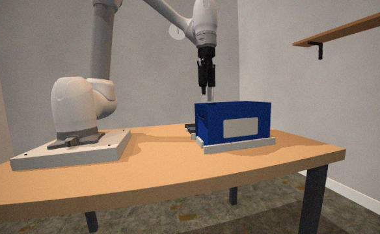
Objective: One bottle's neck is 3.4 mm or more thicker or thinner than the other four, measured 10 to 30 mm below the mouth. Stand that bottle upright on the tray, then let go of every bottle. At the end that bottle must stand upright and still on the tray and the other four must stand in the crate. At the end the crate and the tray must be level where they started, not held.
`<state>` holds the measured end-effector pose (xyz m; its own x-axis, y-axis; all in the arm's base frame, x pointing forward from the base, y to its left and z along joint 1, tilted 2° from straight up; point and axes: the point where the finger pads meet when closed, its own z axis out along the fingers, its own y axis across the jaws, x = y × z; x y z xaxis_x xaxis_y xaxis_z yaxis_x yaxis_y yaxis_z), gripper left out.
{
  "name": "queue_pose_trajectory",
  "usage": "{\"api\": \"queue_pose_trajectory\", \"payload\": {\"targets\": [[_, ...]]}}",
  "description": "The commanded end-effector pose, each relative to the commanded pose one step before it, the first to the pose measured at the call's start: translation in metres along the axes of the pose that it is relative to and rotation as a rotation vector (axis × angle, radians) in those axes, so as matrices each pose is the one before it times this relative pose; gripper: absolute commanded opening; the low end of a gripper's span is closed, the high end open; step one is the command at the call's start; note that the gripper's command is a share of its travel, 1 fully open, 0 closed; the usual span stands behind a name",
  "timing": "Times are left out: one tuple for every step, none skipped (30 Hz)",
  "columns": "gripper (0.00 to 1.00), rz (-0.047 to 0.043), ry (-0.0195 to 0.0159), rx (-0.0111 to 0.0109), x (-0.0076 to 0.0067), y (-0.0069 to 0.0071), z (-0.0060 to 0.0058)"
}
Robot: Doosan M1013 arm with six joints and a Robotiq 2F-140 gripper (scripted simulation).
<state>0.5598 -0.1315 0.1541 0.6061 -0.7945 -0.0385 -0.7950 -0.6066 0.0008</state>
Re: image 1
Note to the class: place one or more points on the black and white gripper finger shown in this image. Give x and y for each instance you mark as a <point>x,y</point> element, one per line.
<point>211,82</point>
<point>203,79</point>

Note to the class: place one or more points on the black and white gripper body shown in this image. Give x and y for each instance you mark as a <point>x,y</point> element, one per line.
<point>206,52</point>

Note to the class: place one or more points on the blue plastic crate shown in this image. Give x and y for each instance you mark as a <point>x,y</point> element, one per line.
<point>226,122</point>

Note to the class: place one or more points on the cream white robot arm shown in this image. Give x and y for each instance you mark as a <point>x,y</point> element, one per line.
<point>77,103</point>

